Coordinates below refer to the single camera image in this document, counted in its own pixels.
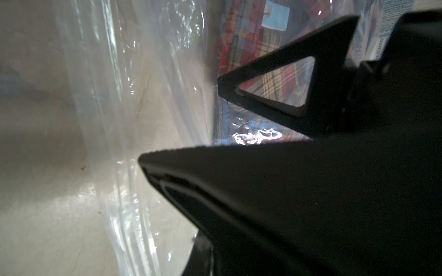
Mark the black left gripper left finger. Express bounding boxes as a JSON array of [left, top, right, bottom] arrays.
[[218, 15, 360, 138]]

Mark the multicolour tartan shirt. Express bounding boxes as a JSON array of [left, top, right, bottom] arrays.
[[214, 1, 362, 146]]

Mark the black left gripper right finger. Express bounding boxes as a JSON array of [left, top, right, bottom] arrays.
[[139, 138, 442, 276]]

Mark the clear plastic vacuum bag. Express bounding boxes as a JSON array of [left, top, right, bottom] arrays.
[[51, 0, 415, 276]]

